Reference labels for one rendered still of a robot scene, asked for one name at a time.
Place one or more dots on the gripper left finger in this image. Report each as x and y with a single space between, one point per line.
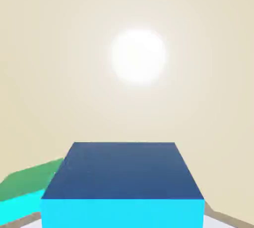
29 223

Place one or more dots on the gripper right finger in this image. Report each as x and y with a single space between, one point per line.
216 221

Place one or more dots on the small blue cube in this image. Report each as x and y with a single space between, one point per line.
123 188

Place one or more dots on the small green cube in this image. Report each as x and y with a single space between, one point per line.
25 184

